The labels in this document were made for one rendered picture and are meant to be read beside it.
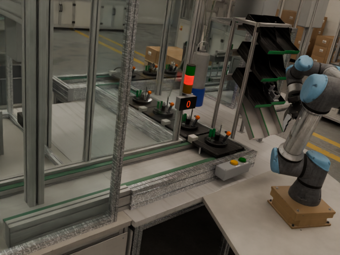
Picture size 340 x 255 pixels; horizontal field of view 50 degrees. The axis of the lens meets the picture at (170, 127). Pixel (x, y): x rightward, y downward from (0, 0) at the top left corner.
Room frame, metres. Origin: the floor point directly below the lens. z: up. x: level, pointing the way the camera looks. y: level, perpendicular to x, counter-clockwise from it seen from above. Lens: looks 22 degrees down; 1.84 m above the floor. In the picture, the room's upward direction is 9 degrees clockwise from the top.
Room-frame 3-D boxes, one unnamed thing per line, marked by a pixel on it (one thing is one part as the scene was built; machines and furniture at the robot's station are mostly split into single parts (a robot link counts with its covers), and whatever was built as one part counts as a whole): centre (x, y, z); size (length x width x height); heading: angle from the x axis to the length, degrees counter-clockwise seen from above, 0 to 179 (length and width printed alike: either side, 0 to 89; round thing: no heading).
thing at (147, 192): (1.68, -0.19, 0.91); 0.89 x 0.06 x 0.11; 134
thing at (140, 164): (1.80, -0.05, 0.91); 0.84 x 0.28 x 0.10; 134
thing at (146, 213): (2.31, 0.03, 0.84); 1.50 x 1.41 x 0.03; 134
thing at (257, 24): (2.32, -0.46, 1.26); 0.36 x 0.21 x 0.80; 134
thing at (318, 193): (1.56, -0.69, 0.99); 0.15 x 0.15 x 0.10
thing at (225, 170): (1.77, -0.37, 0.93); 0.21 x 0.07 x 0.06; 134
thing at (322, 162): (1.55, -0.69, 1.11); 0.13 x 0.12 x 0.14; 88
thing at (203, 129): (2.17, -0.10, 1.01); 0.24 x 0.24 x 0.13; 44
